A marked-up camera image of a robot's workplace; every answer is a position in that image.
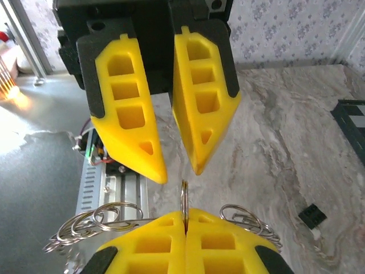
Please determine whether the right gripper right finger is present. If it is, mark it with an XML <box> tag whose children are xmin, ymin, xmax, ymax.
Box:
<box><xmin>185</xmin><ymin>207</ymin><xmax>294</xmax><ymax>274</ymax></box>

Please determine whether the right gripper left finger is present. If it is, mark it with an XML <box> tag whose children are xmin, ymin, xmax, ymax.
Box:
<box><xmin>79</xmin><ymin>210</ymin><xmax>186</xmax><ymax>274</ymax></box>

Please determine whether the silver key ring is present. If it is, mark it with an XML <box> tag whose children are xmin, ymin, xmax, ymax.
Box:
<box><xmin>255</xmin><ymin>221</ymin><xmax>283</xmax><ymax>249</ymax></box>
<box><xmin>70</xmin><ymin>212</ymin><xmax>106</xmax><ymax>238</ymax></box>
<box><xmin>93</xmin><ymin>201</ymin><xmax>144</xmax><ymax>229</ymax></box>
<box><xmin>42</xmin><ymin>224</ymin><xmax>87</xmax><ymax>254</ymax></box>
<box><xmin>218</xmin><ymin>203</ymin><xmax>262</xmax><ymax>229</ymax></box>
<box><xmin>180</xmin><ymin>179</ymin><xmax>190</xmax><ymax>227</ymax></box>

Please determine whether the white zip tie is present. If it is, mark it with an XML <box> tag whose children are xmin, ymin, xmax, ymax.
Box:
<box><xmin>71</xmin><ymin>133</ymin><xmax>86</xmax><ymax>151</ymax></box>

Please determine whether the black toy brick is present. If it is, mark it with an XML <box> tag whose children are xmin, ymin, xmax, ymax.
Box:
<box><xmin>298</xmin><ymin>203</ymin><xmax>328</xmax><ymax>229</ymax></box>

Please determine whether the small white piece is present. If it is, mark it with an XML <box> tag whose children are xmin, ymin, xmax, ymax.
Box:
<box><xmin>310</xmin><ymin>228</ymin><xmax>325</xmax><ymax>242</ymax></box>

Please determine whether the white pouch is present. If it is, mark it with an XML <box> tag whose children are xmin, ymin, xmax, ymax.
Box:
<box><xmin>15</xmin><ymin>50</ymin><xmax>34</xmax><ymax>74</ymax></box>

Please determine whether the black grey chessboard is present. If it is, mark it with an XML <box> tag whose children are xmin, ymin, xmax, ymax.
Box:
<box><xmin>330</xmin><ymin>98</ymin><xmax>365</xmax><ymax>167</ymax></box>

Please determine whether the circuit board with red wires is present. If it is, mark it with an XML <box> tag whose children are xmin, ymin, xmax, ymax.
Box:
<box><xmin>85</xmin><ymin>136</ymin><xmax>115</xmax><ymax>167</ymax></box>

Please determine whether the purple cable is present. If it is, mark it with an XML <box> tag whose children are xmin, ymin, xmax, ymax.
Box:
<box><xmin>79</xmin><ymin>119</ymin><xmax>96</xmax><ymax>139</ymax></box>

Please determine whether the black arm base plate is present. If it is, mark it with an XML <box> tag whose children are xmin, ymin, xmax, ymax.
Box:
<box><xmin>104</xmin><ymin>161</ymin><xmax>138</xmax><ymax>179</ymax></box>

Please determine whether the grey slotted cable duct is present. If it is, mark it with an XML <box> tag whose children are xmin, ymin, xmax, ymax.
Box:
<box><xmin>74</xmin><ymin>158</ymin><xmax>103</xmax><ymax>213</ymax></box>

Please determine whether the aluminium frame post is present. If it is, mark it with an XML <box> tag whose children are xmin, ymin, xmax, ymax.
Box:
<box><xmin>5</xmin><ymin>0</ymin><xmax>55</xmax><ymax>81</ymax></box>

